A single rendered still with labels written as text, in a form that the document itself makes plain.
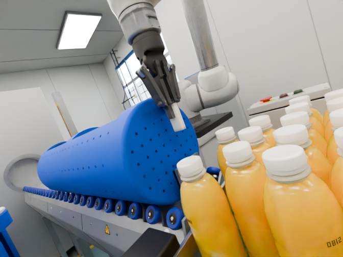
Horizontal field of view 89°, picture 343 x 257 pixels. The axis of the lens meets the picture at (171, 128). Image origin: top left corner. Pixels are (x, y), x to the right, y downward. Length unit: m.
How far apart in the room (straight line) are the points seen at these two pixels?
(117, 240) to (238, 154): 0.52
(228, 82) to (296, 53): 2.06
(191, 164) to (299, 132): 0.14
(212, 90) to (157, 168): 0.63
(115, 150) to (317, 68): 2.79
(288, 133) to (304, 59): 2.71
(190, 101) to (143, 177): 0.65
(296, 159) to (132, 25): 0.39
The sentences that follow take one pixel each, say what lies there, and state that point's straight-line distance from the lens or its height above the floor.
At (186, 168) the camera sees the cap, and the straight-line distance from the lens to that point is 0.26.
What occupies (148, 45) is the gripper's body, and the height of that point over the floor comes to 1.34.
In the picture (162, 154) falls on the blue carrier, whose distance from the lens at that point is 0.45.
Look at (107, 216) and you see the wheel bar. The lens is 0.70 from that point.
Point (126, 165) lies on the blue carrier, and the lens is 0.39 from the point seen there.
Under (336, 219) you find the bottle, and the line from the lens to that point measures 0.23.
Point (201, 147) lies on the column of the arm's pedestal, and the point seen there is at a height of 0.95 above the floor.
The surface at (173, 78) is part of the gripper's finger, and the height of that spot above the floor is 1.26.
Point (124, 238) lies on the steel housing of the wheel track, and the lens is 0.64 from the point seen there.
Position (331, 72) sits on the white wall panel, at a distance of 2.96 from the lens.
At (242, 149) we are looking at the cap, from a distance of 0.26.
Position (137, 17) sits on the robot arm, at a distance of 0.45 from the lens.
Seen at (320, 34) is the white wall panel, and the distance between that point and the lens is 2.95.
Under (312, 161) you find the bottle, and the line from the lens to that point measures 0.28.
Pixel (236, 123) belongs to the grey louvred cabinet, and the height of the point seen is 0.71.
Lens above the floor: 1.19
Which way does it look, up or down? 6 degrees down
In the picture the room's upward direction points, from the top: 21 degrees counter-clockwise
